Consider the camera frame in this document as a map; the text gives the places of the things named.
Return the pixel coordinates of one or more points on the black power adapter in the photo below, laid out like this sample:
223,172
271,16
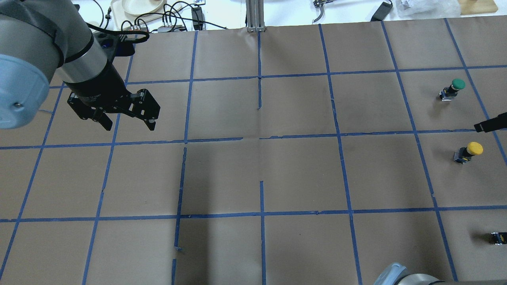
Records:
382,11

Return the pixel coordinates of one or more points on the red push button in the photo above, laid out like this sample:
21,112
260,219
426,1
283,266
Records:
498,238

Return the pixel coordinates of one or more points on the green push button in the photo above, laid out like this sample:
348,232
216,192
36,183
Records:
449,93

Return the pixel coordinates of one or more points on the clear plastic bag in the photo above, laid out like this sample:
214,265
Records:
427,9

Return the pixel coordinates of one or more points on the wooden cutting board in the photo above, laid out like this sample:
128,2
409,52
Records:
477,7

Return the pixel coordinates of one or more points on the white tray plate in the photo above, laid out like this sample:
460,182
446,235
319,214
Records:
128,10

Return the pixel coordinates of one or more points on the metal reacher stick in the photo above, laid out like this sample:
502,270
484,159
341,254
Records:
346,11

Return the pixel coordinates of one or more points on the aluminium frame post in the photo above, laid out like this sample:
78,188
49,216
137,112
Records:
255,16

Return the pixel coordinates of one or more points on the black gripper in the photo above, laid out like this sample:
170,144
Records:
100,86

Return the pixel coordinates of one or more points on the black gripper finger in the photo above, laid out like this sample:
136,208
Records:
497,123

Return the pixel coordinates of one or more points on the yellow push button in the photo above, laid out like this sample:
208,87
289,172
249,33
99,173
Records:
465,154

